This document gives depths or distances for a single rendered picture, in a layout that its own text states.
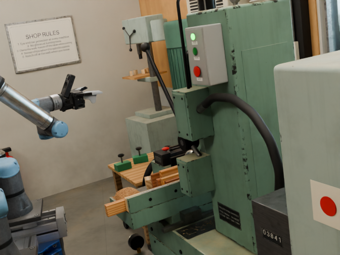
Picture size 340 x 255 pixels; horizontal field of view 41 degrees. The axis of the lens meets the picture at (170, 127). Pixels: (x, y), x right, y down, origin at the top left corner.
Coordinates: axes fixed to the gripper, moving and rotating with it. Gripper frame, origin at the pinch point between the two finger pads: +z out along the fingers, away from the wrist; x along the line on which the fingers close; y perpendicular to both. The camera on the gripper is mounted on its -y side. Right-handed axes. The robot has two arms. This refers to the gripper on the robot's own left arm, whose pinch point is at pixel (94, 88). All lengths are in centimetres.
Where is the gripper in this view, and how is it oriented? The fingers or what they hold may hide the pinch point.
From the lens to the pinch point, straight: 230.6
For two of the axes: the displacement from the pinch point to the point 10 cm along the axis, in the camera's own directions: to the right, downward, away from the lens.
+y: 0.6, 9.4, 3.3
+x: 6.4, 2.1, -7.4
